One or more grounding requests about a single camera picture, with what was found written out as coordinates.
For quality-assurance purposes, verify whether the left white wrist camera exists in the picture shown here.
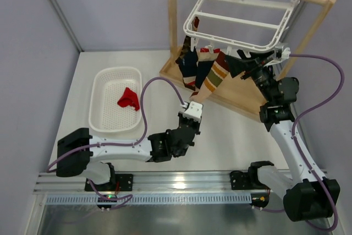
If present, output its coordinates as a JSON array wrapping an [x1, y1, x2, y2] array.
[[181, 101, 203, 123]]

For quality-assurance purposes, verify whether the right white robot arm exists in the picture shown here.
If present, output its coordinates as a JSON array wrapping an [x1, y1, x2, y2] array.
[[225, 51, 340, 222]]

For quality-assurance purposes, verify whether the beige striped green sock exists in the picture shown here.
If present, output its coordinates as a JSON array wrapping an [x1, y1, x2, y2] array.
[[190, 51, 229, 103]]

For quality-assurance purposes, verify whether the white plastic clip hanger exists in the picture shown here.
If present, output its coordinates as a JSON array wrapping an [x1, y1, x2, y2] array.
[[183, 0, 300, 52]]

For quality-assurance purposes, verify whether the navy sock beige red toe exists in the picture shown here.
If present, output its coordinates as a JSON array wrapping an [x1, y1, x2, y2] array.
[[175, 50, 198, 91]]

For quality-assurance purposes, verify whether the white perforated plastic basket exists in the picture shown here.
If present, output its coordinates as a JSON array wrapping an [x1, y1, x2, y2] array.
[[88, 67, 142, 133]]

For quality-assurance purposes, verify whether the brown argyle sock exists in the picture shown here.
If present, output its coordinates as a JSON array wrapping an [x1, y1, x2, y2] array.
[[175, 17, 200, 67]]

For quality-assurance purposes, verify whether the navy blue sock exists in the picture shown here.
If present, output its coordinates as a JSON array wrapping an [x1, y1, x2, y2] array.
[[191, 48, 221, 96]]

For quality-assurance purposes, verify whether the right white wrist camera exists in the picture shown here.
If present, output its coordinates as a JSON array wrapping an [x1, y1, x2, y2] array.
[[265, 43, 291, 67]]

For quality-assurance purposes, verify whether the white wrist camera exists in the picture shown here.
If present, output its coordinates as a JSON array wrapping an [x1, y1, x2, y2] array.
[[265, 43, 291, 67], [181, 101, 203, 123]]

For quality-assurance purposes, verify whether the slotted grey cable duct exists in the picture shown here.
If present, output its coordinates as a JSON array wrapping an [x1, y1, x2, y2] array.
[[46, 193, 252, 205]]

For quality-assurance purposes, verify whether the aluminium mounting rail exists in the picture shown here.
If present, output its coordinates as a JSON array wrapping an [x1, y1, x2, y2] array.
[[34, 171, 236, 194]]

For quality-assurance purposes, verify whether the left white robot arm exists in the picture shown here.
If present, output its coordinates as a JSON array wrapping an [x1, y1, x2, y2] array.
[[56, 110, 201, 185]]

